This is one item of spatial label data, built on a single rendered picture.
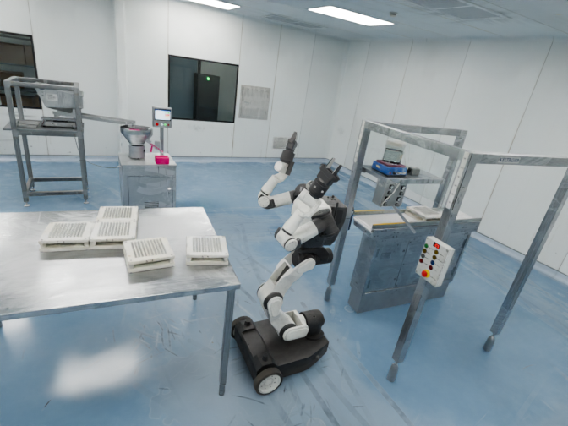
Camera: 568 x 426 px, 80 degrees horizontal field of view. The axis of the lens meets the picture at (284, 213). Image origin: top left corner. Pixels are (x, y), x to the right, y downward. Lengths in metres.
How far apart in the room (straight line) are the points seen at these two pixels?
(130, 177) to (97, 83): 2.94
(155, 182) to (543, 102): 5.18
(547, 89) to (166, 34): 6.01
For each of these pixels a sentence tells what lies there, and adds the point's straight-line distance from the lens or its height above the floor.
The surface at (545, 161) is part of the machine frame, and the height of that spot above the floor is 1.72.
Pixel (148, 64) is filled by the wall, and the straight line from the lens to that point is 7.08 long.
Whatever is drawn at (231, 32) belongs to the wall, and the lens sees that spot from 7.45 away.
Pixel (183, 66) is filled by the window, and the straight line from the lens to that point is 7.19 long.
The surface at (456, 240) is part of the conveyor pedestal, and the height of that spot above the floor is 0.72.
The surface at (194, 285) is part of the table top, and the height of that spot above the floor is 0.90.
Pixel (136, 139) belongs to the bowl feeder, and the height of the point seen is 1.03.
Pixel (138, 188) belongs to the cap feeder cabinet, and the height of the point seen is 0.46.
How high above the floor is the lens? 2.01
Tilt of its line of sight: 23 degrees down
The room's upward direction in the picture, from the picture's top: 9 degrees clockwise
